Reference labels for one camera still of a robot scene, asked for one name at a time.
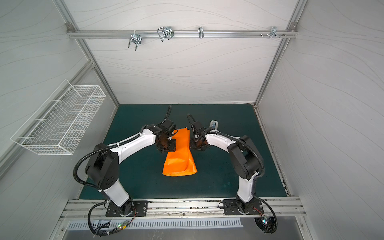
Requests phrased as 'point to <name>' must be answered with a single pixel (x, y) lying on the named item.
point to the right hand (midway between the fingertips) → (192, 146)
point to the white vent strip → (160, 224)
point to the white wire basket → (58, 127)
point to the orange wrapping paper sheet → (181, 162)
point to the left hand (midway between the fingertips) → (172, 150)
